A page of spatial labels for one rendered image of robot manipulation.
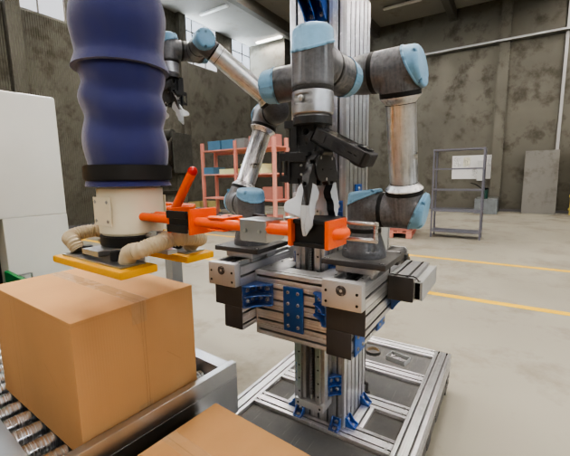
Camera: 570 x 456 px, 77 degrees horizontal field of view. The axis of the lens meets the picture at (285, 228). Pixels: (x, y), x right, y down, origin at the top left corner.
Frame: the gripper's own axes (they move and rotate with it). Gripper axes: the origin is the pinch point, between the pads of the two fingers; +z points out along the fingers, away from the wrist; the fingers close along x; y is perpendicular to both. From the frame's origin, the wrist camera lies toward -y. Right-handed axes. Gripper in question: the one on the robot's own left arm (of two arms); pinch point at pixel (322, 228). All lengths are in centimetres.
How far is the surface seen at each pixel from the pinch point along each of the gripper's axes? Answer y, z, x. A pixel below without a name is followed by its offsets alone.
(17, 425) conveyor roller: 100, 69, 23
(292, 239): 3.8, 1.8, 4.2
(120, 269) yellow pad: 45.8, 11.3, 14.2
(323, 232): -2.2, 0.2, 3.4
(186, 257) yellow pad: 43.9, 11.7, -3.4
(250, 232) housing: 14.6, 1.6, 3.8
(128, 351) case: 64, 42, 4
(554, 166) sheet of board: -54, -27, -1322
